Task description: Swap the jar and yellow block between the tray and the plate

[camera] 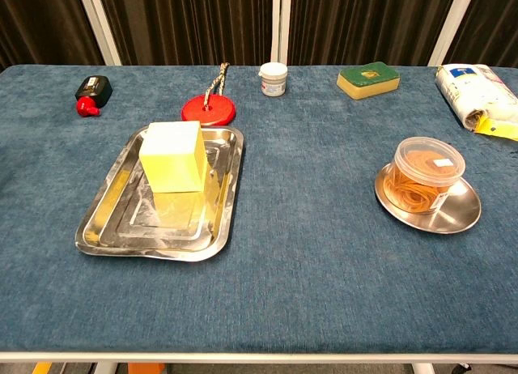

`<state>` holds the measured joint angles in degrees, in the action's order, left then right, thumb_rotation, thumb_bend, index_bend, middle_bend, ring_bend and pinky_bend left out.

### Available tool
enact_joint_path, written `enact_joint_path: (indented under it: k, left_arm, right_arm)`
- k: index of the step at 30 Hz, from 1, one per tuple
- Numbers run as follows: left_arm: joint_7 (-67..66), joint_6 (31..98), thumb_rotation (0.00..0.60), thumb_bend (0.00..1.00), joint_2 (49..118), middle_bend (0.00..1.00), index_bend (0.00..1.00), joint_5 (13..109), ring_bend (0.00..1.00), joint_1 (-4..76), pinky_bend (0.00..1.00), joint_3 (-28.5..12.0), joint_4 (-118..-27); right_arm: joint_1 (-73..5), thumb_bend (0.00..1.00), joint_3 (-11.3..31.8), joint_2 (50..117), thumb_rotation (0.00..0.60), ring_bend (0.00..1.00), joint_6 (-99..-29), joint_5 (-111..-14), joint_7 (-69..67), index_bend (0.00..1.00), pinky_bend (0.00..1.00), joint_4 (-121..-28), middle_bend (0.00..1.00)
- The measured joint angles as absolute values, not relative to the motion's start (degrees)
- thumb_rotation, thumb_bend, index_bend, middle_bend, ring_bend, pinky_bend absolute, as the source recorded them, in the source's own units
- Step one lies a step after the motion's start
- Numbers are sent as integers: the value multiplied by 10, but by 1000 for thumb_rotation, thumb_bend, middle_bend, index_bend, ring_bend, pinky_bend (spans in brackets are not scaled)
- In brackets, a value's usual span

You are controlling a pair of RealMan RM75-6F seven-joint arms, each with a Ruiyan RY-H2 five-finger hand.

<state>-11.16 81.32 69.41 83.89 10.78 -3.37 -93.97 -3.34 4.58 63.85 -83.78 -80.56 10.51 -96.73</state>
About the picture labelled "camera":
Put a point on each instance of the yellow foam cube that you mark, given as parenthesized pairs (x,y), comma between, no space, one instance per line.
(174,159)

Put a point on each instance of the clear tub of rubber bands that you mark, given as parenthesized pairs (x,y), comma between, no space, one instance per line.
(427,175)

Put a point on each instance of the blue table cloth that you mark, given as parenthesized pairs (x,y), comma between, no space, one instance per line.
(283,269)

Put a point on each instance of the small white jar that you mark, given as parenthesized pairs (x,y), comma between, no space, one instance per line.
(273,80)

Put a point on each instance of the rectangular steel tray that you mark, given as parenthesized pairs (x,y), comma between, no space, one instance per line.
(121,224)

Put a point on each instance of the green yellow sponge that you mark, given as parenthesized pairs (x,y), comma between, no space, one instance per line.
(367,80)

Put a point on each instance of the dark brown curtain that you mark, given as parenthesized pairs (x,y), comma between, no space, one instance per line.
(194,22)

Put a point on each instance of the black bottle red cap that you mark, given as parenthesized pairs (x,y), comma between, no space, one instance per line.
(94,91)

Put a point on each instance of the round steel plate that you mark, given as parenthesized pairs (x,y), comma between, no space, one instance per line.
(453,212)

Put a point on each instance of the orange box under table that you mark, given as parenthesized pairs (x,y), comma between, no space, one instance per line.
(146,368)

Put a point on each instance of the white packaged roll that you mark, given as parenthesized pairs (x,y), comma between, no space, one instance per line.
(473,94)

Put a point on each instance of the white frame post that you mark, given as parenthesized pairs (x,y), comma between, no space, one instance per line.
(453,24)
(280,24)
(99,22)

